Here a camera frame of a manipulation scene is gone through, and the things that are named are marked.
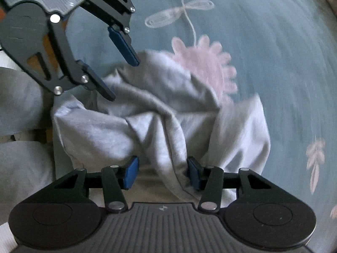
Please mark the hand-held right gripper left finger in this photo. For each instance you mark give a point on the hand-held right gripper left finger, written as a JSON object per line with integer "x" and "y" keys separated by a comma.
{"x": 131, "y": 172}

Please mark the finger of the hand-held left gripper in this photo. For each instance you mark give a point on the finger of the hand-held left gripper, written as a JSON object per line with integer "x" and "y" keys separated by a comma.
{"x": 123, "y": 46}
{"x": 102, "y": 87}

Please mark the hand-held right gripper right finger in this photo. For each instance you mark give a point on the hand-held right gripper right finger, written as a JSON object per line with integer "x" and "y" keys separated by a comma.
{"x": 193, "y": 175}

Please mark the teal floral bed sheet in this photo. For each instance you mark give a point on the teal floral bed sheet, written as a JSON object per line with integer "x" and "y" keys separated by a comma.
{"x": 263, "y": 44}

